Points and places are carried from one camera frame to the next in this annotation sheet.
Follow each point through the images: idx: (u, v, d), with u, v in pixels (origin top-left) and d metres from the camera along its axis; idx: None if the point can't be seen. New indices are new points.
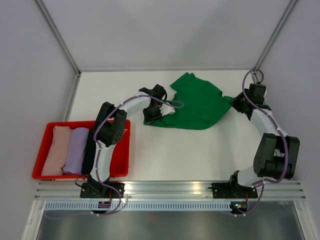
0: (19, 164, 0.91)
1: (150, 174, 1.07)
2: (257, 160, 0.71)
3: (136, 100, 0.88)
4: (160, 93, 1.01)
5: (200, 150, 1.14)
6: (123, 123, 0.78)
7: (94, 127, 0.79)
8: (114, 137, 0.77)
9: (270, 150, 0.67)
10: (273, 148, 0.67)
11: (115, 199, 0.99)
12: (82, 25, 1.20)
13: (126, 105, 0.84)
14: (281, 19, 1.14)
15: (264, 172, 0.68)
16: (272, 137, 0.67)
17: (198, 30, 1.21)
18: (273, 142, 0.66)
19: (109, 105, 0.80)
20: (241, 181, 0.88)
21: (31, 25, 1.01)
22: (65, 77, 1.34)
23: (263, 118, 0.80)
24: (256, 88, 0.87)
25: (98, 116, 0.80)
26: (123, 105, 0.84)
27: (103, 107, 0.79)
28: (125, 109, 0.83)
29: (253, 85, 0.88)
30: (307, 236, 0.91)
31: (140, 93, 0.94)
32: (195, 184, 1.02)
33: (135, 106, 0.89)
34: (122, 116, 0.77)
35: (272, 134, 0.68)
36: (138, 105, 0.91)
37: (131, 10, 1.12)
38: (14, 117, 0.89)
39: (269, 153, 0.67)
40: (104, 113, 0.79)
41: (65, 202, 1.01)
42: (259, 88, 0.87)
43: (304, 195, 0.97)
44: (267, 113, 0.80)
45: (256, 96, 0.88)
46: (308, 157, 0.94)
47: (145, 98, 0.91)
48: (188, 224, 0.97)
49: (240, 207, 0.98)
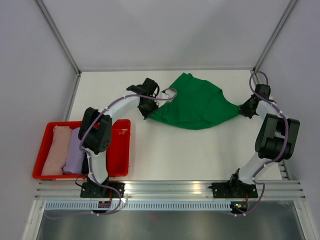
0: (19, 163, 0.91)
1: (149, 174, 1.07)
2: (258, 141, 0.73)
3: (122, 101, 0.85)
4: (150, 89, 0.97)
5: (201, 150, 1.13)
6: (108, 127, 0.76)
7: (81, 134, 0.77)
8: (101, 143, 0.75)
9: (269, 129, 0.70)
10: (273, 128, 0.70)
11: (115, 199, 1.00)
12: (82, 25, 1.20)
13: (111, 109, 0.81)
14: (281, 19, 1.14)
15: (265, 151, 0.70)
16: (273, 118, 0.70)
17: (198, 30, 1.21)
18: (274, 123, 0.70)
19: (92, 111, 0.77)
20: (243, 176, 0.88)
21: (31, 25, 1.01)
22: (66, 77, 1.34)
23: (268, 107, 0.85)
24: (261, 86, 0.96)
25: (82, 123, 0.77)
26: (108, 109, 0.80)
27: (88, 113, 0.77)
28: (110, 113, 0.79)
29: (258, 85, 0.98)
30: (307, 236, 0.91)
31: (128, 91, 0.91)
32: (195, 184, 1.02)
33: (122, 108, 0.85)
34: (108, 121, 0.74)
35: (273, 116, 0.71)
36: (127, 106, 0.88)
37: (131, 10, 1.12)
38: (14, 116, 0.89)
39: (269, 131, 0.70)
40: (89, 119, 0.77)
41: (65, 202, 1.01)
42: (264, 86, 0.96)
43: (304, 195, 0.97)
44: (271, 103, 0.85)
45: (262, 93, 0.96)
46: (308, 157, 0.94)
47: (133, 97, 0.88)
48: (188, 224, 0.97)
49: (240, 207, 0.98)
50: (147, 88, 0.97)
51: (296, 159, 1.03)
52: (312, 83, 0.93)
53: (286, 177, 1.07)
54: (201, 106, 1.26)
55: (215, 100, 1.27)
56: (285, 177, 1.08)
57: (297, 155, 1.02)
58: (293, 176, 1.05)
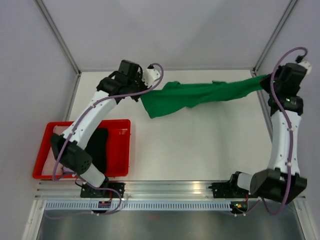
0: (19, 163, 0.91)
1: (150, 174, 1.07)
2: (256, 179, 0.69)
3: (89, 116, 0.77)
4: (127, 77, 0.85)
5: (201, 150, 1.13)
6: (80, 154, 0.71)
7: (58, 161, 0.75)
8: (79, 165, 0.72)
9: (268, 185, 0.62)
10: (273, 187, 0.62)
11: (115, 199, 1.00)
12: (82, 25, 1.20)
13: (78, 130, 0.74)
14: (281, 19, 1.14)
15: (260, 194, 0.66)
16: (275, 172, 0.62)
17: (198, 30, 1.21)
18: (274, 183, 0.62)
19: (58, 139, 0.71)
20: (240, 182, 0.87)
21: (31, 25, 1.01)
22: (66, 77, 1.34)
23: (283, 133, 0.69)
24: (292, 72, 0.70)
25: (53, 150, 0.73)
26: (74, 132, 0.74)
27: (52, 144, 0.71)
28: (76, 138, 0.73)
29: (289, 68, 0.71)
30: (307, 236, 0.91)
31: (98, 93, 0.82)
32: (195, 184, 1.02)
33: (92, 123, 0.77)
34: (75, 151, 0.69)
35: (274, 171, 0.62)
36: (97, 118, 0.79)
37: (131, 10, 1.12)
38: (14, 116, 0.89)
39: (267, 189, 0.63)
40: (57, 147, 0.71)
41: (66, 202, 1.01)
42: (297, 74, 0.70)
43: (304, 195, 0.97)
44: (290, 127, 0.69)
45: (289, 83, 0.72)
46: (308, 157, 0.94)
47: (104, 102, 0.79)
48: (188, 224, 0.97)
49: (240, 207, 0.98)
50: (124, 76, 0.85)
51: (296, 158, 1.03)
52: (312, 83, 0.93)
53: None
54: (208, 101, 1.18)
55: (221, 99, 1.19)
56: None
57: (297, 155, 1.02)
58: None
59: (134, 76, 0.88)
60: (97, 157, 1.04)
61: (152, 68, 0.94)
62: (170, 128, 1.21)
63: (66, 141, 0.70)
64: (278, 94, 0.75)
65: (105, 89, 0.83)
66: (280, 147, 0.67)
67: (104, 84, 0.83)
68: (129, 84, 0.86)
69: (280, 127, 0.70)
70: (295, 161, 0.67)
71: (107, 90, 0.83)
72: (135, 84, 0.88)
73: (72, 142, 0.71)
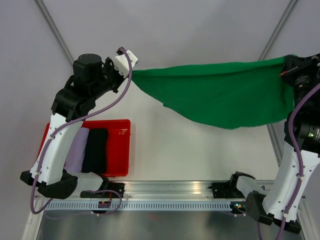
0: (19, 164, 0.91)
1: (150, 174, 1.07)
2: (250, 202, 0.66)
3: (49, 151, 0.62)
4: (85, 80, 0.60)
5: (201, 149, 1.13)
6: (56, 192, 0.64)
7: None
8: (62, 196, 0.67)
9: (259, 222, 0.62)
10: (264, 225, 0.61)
11: (115, 199, 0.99)
12: (82, 25, 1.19)
13: (43, 169, 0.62)
14: (281, 19, 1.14)
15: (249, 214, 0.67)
16: (268, 217, 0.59)
17: (198, 30, 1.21)
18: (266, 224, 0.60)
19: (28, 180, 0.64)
20: (240, 183, 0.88)
21: (31, 26, 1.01)
22: (66, 77, 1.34)
23: (289, 182, 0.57)
24: None
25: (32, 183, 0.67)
26: (40, 172, 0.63)
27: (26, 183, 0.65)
28: (45, 178, 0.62)
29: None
30: (307, 236, 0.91)
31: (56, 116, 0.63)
32: (195, 184, 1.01)
33: (56, 160, 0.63)
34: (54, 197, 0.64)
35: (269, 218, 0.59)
36: (58, 152, 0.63)
37: (131, 10, 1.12)
38: (14, 117, 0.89)
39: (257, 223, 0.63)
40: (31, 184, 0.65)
41: (67, 202, 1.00)
42: None
43: (304, 195, 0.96)
44: (300, 178, 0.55)
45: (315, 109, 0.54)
46: None
47: (62, 129, 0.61)
48: (188, 224, 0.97)
49: (240, 207, 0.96)
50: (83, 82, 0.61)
51: None
52: None
53: None
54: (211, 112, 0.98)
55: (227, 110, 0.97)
56: None
57: None
58: None
59: (98, 75, 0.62)
60: (97, 157, 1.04)
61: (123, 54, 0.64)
62: (170, 128, 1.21)
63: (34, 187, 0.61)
64: (300, 114, 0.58)
65: (62, 107, 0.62)
66: (282, 195, 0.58)
67: (60, 100, 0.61)
68: (93, 89, 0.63)
69: (288, 170, 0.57)
70: (295, 209, 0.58)
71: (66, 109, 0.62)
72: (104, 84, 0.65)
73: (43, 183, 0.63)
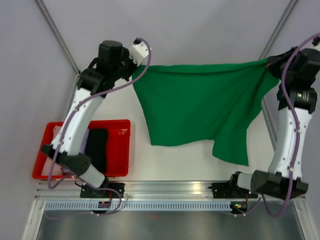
0: (19, 164, 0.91)
1: (150, 174, 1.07)
2: (253, 178, 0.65)
3: (75, 119, 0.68)
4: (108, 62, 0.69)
5: (201, 149, 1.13)
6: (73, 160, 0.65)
7: None
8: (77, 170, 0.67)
9: (266, 185, 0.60)
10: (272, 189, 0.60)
11: (115, 199, 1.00)
12: (82, 25, 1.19)
13: (66, 138, 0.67)
14: (281, 20, 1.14)
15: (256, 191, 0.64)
16: (275, 176, 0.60)
17: (198, 30, 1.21)
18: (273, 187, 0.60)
19: (48, 149, 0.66)
20: (241, 182, 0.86)
21: (31, 25, 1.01)
22: (65, 77, 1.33)
23: (289, 135, 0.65)
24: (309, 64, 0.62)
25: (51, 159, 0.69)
26: (63, 142, 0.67)
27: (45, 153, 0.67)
28: (66, 147, 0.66)
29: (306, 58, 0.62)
30: (307, 237, 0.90)
31: (81, 91, 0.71)
32: (195, 185, 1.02)
33: (80, 127, 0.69)
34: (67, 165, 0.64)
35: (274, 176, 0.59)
36: (84, 119, 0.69)
37: (131, 10, 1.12)
38: (14, 117, 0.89)
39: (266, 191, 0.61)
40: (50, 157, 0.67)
41: (66, 202, 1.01)
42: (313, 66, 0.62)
43: (303, 195, 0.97)
44: (298, 129, 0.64)
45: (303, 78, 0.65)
46: (308, 157, 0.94)
47: (88, 102, 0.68)
48: (188, 224, 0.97)
49: (240, 207, 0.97)
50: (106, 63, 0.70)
51: None
52: None
53: None
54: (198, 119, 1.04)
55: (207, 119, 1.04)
56: None
57: None
58: None
59: (118, 57, 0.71)
60: (97, 157, 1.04)
61: (139, 43, 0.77)
62: None
63: (55, 154, 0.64)
64: (288, 86, 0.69)
65: (86, 84, 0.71)
66: (284, 150, 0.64)
67: (85, 78, 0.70)
68: (114, 70, 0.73)
69: (287, 127, 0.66)
70: (299, 165, 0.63)
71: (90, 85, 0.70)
72: (122, 68, 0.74)
73: (63, 152, 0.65)
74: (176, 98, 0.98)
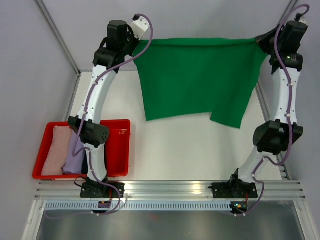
0: (19, 164, 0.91)
1: (150, 174, 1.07)
2: (256, 133, 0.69)
3: (97, 90, 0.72)
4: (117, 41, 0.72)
5: (201, 148, 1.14)
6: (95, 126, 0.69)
7: None
8: (101, 140, 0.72)
9: (269, 135, 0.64)
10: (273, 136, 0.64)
11: (115, 199, 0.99)
12: (82, 25, 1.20)
13: (89, 108, 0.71)
14: (279, 22, 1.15)
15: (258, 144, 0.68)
16: (276, 123, 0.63)
17: (198, 31, 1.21)
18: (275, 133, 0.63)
19: (73, 121, 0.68)
20: (243, 174, 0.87)
21: (31, 25, 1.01)
22: (66, 77, 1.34)
23: (283, 88, 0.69)
24: (294, 30, 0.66)
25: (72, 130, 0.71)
26: (87, 112, 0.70)
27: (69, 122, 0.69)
28: (90, 115, 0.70)
29: (289, 25, 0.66)
30: (307, 236, 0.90)
31: (96, 67, 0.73)
32: (195, 184, 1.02)
33: (101, 97, 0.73)
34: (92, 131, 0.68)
35: (276, 123, 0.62)
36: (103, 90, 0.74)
37: (132, 10, 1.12)
38: (14, 116, 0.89)
39: (268, 138, 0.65)
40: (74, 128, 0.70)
41: (65, 202, 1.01)
42: (297, 32, 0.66)
43: (304, 195, 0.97)
44: (290, 82, 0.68)
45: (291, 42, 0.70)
46: (308, 157, 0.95)
47: (105, 75, 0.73)
48: (187, 224, 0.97)
49: (240, 207, 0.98)
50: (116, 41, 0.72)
51: (296, 158, 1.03)
52: (312, 82, 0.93)
53: (286, 177, 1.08)
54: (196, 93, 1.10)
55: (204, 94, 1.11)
56: (285, 177, 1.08)
57: (298, 156, 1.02)
58: (293, 176, 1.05)
59: (125, 35, 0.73)
60: None
61: (138, 19, 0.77)
62: (170, 128, 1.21)
63: (82, 122, 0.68)
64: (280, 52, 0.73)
65: (101, 61, 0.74)
66: (281, 101, 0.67)
67: (99, 57, 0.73)
68: (122, 47, 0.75)
69: (280, 84, 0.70)
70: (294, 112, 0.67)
71: (104, 61, 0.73)
72: (129, 44, 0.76)
73: (88, 122, 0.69)
74: (178, 73, 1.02)
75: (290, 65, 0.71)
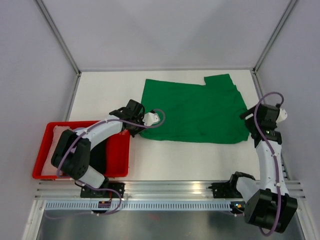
0: (19, 164, 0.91)
1: (151, 175, 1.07)
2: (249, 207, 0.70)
3: (105, 125, 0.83)
4: (133, 112, 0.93)
5: (201, 148, 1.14)
6: (87, 152, 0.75)
7: (54, 160, 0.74)
8: (76, 170, 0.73)
9: (263, 207, 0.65)
10: (266, 207, 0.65)
11: (115, 199, 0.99)
12: (82, 25, 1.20)
13: (91, 132, 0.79)
14: (279, 23, 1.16)
15: (254, 223, 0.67)
16: (267, 193, 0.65)
17: (199, 30, 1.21)
18: (267, 203, 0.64)
19: (70, 133, 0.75)
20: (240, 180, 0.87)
21: (31, 26, 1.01)
22: (66, 78, 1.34)
23: (268, 159, 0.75)
24: (268, 111, 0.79)
25: (58, 147, 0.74)
26: (87, 132, 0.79)
27: (64, 136, 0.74)
28: (89, 136, 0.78)
29: (264, 106, 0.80)
30: (307, 236, 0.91)
31: (109, 116, 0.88)
32: (195, 184, 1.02)
33: (104, 133, 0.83)
34: (85, 146, 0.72)
35: (267, 191, 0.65)
36: (109, 130, 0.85)
37: (131, 10, 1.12)
38: (14, 116, 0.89)
39: (261, 211, 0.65)
40: (65, 142, 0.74)
41: (65, 202, 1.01)
42: (272, 112, 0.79)
43: (304, 195, 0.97)
44: (273, 153, 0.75)
45: (267, 120, 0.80)
46: (309, 157, 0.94)
47: (116, 121, 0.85)
48: (187, 224, 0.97)
49: (240, 207, 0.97)
50: (130, 112, 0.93)
51: (296, 159, 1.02)
52: (313, 81, 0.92)
53: (286, 177, 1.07)
54: (197, 94, 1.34)
55: (204, 93, 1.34)
56: (285, 177, 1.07)
57: (298, 155, 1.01)
58: (293, 175, 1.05)
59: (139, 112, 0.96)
60: (97, 157, 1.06)
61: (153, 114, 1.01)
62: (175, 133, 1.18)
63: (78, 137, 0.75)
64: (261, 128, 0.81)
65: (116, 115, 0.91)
66: (271, 168, 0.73)
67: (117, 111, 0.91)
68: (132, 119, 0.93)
69: (264, 153, 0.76)
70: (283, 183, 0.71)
71: (119, 115, 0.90)
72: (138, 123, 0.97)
73: (83, 138, 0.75)
74: (182, 113, 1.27)
75: (270, 137, 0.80)
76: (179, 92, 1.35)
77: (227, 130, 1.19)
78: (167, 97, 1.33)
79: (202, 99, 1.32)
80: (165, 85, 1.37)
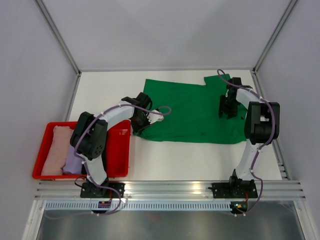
0: (19, 164, 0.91)
1: (150, 176, 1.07)
2: (247, 127, 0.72)
3: (119, 109, 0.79)
4: (145, 102, 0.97)
5: (201, 148, 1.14)
6: (104, 133, 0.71)
7: (72, 140, 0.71)
8: (94, 150, 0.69)
9: (257, 115, 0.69)
10: (259, 113, 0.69)
11: (115, 199, 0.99)
12: (83, 25, 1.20)
13: (107, 115, 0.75)
14: (279, 23, 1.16)
15: (254, 136, 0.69)
16: (257, 104, 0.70)
17: (199, 30, 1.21)
18: (257, 109, 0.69)
19: (88, 115, 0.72)
20: (241, 174, 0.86)
21: (31, 25, 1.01)
22: (66, 77, 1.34)
23: (247, 94, 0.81)
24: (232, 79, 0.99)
25: (77, 127, 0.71)
26: (104, 114, 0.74)
27: (82, 117, 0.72)
28: (106, 118, 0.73)
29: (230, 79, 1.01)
30: (307, 236, 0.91)
31: (122, 102, 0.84)
32: (195, 184, 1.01)
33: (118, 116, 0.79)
34: (103, 126, 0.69)
35: (256, 102, 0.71)
36: (122, 114, 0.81)
37: (132, 10, 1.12)
38: (14, 116, 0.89)
39: (256, 118, 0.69)
40: (83, 123, 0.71)
41: (65, 202, 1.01)
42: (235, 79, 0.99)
43: (304, 195, 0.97)
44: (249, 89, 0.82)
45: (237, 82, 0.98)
46: (309, 157, 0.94)
47: (128, 107, 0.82)
48: (188, 224, 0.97)
49: (240, 207, 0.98)
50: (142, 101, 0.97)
51: (296, 158, 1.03)
52: (313, 82, 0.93)
53: (286, 177, 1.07)
54: (197, 94, 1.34)
55: (204, 93, 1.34)
56: (285, 177, 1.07)
57: (298, 156, 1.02)
58: (293, 176, 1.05)
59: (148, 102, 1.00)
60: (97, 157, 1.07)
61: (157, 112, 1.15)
62: (176, 134, 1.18)
63: (95, 119, 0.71)
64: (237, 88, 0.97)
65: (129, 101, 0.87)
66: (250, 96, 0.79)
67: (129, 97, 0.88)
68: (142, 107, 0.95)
69: (244, 94, 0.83)
70: None
71: (131, 101, 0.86)
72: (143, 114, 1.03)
73: (101, 119, 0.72)
74: (182, 114, 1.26)
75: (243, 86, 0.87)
76: (178, 92, 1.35)
77: (226, 130, 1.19)
78: (167, 97, 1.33)
79: (202, 99, 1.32)
80: (165, 85, 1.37)
